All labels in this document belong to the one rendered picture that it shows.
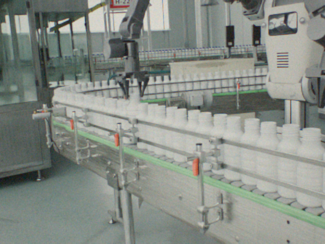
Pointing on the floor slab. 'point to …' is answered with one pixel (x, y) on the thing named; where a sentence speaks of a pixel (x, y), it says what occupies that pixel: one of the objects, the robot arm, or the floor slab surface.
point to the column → (201, 25)
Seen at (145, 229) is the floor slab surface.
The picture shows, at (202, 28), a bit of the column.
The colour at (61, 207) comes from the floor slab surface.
